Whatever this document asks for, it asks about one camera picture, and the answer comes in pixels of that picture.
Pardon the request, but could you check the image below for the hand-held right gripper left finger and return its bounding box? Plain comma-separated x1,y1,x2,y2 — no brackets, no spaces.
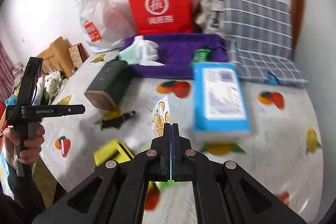
31,123,171,224

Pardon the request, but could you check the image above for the small black clip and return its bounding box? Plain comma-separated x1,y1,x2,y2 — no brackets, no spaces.
101,111,137,130

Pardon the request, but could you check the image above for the yellow mesh pouch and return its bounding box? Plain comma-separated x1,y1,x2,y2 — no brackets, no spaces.
93,139,135,168

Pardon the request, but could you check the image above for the fruit print tablecloth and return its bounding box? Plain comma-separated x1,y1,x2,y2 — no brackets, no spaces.
41,52,326,224

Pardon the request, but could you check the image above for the blue tissue box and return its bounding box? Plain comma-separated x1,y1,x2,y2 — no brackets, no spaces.
193,63,251,140

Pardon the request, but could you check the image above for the person's left hand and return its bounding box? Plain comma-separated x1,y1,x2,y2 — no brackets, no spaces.
3,124,46,161

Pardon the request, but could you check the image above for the small blue wrapper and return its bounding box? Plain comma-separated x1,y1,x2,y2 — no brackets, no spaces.
265,71,279,85

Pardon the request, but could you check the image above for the grey fabric bag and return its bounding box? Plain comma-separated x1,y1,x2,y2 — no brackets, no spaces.
194,0,225,35

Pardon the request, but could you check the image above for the pastel print quilt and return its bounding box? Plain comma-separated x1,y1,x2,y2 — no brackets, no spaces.
0,93,20,198

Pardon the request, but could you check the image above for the white orange-slice print packet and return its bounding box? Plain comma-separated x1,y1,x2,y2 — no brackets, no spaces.
151,95,171,138

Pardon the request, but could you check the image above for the person's left forearm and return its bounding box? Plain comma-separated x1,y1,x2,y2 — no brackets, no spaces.
0,158,46,224

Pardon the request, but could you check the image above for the wooden bed headboard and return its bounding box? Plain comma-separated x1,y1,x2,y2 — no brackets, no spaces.
37,35,74,77

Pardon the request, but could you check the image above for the red striped cloth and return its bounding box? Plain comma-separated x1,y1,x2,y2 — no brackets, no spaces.
0,40,16,102

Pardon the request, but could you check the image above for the white plastic shopping bag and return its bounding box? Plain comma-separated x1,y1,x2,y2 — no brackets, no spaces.
75,0,137,54

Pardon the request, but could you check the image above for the purple towel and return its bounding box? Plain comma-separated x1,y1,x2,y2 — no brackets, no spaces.
118,33,229,80

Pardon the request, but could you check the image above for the white glove with mint cuff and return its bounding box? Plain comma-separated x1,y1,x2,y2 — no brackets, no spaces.
118,40,160,65

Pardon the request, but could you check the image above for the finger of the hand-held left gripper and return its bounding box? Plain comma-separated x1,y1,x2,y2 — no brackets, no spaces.
63,105,86,115

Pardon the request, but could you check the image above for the brown hardcover book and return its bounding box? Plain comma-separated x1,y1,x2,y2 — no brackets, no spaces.
69,43,88,67

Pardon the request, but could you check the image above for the green wipes packet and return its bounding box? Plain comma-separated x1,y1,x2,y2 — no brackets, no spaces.
189,49,212,67

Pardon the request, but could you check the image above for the grey checked cloth bag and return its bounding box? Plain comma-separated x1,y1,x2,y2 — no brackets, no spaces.
222,0,310,88

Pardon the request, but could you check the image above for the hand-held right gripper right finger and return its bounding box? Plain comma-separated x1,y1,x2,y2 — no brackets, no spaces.
171,123,307,224

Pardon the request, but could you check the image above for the black and white print cloth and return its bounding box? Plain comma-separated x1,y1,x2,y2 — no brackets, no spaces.
39,70,69,106

